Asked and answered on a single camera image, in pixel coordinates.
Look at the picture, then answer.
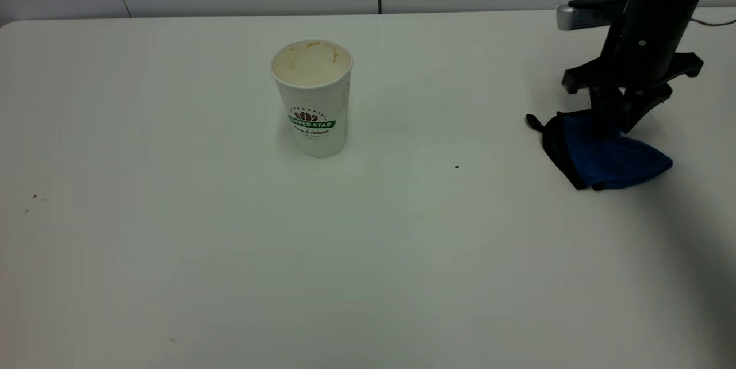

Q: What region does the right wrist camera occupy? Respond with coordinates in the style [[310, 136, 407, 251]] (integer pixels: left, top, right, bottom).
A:
[[556, 0, 631, 32]]

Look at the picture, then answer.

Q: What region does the white paper coffee cup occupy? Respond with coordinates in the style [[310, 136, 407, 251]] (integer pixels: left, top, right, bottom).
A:
[[270, 39, 354, 159]]

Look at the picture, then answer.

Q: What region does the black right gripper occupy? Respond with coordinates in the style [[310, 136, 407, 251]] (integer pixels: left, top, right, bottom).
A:
[[562, 10, 704, 135]]

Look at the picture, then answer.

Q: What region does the blue cloth with black trim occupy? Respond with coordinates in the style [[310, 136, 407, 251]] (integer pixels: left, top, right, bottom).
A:
[[525, 109, 673, 191]]

